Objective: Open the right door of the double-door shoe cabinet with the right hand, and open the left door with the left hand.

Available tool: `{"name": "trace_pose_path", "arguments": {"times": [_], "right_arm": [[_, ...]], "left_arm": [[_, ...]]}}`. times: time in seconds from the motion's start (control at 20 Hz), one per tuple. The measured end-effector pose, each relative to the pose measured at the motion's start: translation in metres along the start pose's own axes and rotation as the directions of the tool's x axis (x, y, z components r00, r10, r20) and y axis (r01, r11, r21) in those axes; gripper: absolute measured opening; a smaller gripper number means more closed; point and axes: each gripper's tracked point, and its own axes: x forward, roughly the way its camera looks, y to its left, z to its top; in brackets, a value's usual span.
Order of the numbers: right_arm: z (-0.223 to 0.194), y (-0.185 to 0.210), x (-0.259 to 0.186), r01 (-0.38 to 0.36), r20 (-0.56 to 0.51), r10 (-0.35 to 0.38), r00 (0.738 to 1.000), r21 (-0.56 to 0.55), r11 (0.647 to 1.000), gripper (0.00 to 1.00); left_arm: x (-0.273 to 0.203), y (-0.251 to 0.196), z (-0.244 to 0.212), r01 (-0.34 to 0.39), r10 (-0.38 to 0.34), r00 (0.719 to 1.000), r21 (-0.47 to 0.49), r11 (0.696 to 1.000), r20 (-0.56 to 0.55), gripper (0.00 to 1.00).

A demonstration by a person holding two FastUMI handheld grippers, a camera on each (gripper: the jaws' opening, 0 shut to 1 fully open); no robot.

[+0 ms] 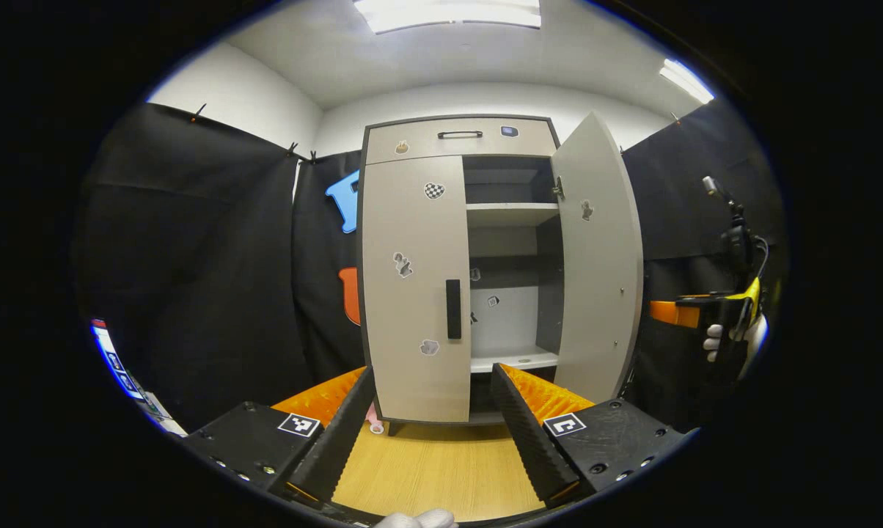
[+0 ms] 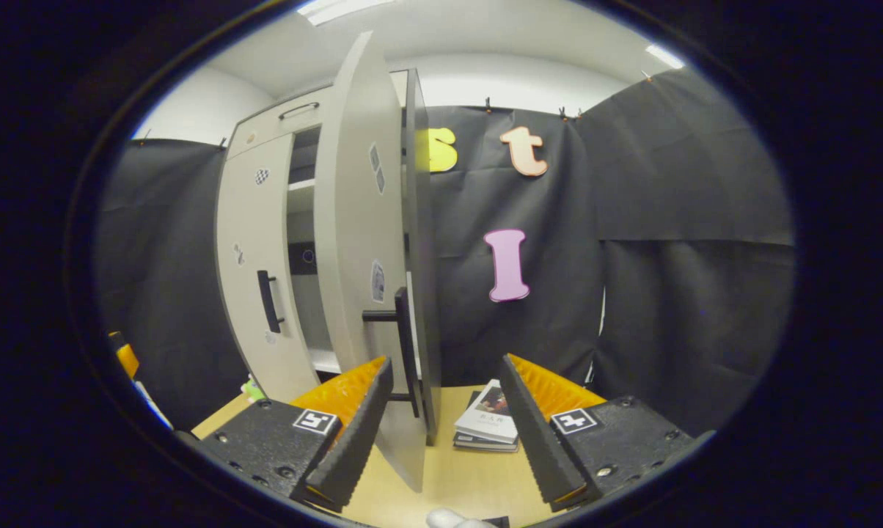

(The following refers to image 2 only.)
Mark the black backdrop cloth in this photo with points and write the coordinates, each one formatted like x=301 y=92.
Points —
x=669 y=183

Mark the small ceiling light panel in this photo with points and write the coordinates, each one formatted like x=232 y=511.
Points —
x=665 y=56

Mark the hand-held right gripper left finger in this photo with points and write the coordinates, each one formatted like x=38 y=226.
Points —
x=353 y=440

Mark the white blue printed strip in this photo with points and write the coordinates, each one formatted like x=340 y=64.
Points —
x=152 y=403

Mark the grey shoe cabinet door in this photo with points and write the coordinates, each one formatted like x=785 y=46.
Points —
x=254 y=235
x=346 y=220

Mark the grey double-door shoe cabinet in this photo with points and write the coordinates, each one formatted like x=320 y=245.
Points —
x=423 y=220

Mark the large ceiling light panel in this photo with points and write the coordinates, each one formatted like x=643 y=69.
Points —
x=339 y=9

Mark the stack of magazines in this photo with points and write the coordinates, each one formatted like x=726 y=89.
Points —
x=485 y=422

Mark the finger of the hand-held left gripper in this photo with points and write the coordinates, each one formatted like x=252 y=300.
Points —
x=126 y=359

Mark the grey cabinet drawer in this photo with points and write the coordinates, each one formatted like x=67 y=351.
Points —
x=265 y=132

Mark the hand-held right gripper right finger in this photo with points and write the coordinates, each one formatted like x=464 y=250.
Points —
x=544 y=440

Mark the green pink plush toy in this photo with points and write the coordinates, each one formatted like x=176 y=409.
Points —
x=252 y=389

